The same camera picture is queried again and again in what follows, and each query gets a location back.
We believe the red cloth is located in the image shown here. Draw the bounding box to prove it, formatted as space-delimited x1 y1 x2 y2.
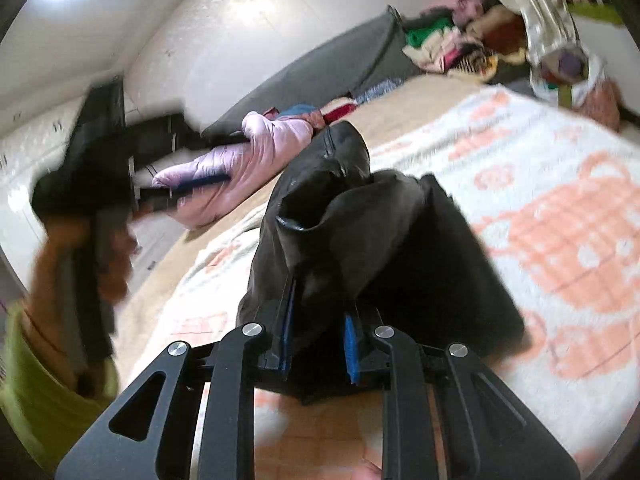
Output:
322 97 359 124

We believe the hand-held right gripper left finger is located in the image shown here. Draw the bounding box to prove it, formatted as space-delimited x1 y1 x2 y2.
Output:
55 275 298 480

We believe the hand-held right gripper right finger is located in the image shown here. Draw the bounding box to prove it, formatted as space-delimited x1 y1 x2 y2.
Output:
342 305 581 480

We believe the person's right hand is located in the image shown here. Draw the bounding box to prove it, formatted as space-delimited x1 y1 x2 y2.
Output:
350 461 383 480

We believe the grey headboard cover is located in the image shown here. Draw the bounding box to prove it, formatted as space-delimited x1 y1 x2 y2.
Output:
200 5 407 145

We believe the cream satin curtain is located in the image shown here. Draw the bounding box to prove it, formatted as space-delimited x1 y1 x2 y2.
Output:
480 0 582 86

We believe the white bag of clothes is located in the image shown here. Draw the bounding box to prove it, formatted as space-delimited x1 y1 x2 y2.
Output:
530 42 609 109

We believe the pink patterned cloth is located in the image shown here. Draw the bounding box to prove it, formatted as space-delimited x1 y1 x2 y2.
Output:
582 77 624 132

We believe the black leather jacket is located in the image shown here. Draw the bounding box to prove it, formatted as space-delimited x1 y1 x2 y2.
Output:
235 120 526 406

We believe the white and orange printed blanket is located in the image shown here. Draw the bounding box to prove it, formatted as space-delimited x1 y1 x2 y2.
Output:
115 85 640 480

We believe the pink quilted comforter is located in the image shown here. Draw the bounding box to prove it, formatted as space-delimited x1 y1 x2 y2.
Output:
150 110 316 228

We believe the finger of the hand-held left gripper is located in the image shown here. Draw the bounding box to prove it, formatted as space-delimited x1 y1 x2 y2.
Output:
125 112 206 161
137 174 232 212

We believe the person's left hand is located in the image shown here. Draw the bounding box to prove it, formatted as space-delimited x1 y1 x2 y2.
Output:
25 212 138 353

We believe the blue patterned cloth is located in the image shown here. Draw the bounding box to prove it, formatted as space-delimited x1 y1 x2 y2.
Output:
352 79 404 104

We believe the white wardrobe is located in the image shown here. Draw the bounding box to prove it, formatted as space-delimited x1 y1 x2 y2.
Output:
0 94 187 283

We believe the pile of folded clothes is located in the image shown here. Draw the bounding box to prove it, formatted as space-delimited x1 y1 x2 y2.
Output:
402 0 532 83

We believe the lime green cloth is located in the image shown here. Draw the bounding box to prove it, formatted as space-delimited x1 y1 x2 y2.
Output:
570 2 627 27

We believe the beige bed sheet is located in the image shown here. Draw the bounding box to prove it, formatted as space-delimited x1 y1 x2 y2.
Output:
112 76 488 356

